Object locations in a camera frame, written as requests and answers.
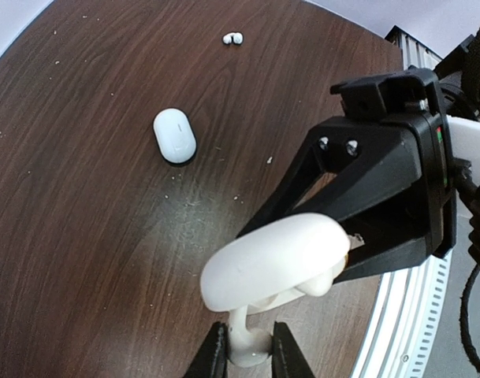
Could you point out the white clip-on earbud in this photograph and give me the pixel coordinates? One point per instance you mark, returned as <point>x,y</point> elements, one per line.
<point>233,38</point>

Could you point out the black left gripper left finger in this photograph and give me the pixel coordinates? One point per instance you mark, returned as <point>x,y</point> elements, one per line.
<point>211,359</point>

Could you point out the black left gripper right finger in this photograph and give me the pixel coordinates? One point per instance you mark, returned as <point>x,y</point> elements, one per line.
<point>287,359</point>

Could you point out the white stem earbud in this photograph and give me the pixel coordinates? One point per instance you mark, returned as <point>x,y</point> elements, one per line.
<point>247,347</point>

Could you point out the cream rounded earbud charging case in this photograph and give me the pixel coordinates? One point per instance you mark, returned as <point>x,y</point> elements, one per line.
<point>276,264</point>

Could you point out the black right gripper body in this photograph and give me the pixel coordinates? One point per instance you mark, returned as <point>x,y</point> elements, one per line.
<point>413,100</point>

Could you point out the white oval charging case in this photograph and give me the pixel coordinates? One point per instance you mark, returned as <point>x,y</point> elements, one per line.
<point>174,136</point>

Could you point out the aluminium front frame rail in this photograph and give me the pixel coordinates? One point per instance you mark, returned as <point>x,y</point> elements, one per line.
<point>404,321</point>

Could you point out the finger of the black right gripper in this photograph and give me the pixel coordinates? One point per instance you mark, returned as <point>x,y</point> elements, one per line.
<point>390,244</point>
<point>342,169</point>

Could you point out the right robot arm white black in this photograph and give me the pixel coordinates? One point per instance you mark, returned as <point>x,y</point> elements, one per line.
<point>459,78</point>

